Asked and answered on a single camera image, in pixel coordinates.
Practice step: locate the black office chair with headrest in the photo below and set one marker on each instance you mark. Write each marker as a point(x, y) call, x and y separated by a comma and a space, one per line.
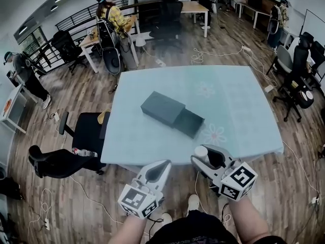
point(298, 70)

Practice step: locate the person's left forearm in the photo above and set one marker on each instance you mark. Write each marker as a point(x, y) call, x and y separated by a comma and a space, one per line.
point(129, 229)

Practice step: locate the dark grey drawer box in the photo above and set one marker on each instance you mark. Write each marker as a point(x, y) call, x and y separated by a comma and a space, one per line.
point(165, 108)

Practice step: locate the grey office chair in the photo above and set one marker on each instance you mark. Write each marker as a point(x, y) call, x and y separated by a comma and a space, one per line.
point(284, 58)

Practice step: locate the wooden desk with white legs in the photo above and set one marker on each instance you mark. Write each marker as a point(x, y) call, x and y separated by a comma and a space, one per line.
point(89, 41)
point(194, 7)

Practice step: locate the person's right forearm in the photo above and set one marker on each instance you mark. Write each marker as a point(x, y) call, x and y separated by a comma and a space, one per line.
point(250, 220)

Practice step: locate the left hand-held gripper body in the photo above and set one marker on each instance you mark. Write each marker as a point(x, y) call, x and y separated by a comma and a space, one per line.
point(138, 201)

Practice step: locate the yellow cloth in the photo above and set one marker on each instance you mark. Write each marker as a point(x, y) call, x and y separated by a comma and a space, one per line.
point(104, 116)

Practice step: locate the black mesh office chair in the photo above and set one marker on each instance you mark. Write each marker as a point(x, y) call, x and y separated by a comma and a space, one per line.
point(167, 19)

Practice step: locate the white power strip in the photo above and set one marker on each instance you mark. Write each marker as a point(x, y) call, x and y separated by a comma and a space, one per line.
point(315, 200)
point(161, 62)
point(268, 88)
point(47, 224)

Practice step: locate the person's white shoe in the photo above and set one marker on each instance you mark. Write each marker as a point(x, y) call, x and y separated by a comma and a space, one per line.
point(193, 203)
point(167, 217)

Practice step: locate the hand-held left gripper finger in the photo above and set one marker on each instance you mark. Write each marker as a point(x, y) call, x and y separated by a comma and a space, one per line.
point(164, 173)
point(149, 167)

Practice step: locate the person's white right shoe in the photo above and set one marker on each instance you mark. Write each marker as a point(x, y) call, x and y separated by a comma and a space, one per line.
point(193, 203)

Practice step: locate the small white cylinder item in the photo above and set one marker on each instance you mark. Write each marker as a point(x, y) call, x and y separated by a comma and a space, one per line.
point(200, 153)

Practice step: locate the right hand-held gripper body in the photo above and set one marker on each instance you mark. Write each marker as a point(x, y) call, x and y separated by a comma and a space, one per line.
point(237, 180)

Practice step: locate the black office chair with armrests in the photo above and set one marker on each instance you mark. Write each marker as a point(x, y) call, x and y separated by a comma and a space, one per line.
point(83, 133)

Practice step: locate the black monitor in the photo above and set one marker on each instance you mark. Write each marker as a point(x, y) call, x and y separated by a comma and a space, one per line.
point(255, 1)

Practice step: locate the whiteboard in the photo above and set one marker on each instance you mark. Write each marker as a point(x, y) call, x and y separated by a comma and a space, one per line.
point(313, 24)

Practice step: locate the clear plastic water bottle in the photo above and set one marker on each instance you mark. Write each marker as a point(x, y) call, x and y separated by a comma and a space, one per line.
point(85, 152)

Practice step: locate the black metal railing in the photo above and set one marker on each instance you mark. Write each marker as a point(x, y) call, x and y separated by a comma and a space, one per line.
point(76, 16)

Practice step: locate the person's black shirt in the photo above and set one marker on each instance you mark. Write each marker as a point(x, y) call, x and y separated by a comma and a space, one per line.
point(193, 231)

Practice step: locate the light blue flowered tablecloth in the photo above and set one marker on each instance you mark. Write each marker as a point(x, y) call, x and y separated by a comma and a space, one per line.
point(228, 103)

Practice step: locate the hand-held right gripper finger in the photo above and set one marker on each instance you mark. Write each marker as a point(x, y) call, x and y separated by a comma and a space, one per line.
point(220, 150)
point(204, 168)

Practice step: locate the person's white left shoe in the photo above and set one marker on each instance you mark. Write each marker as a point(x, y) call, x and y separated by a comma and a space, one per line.
point(167, 217)

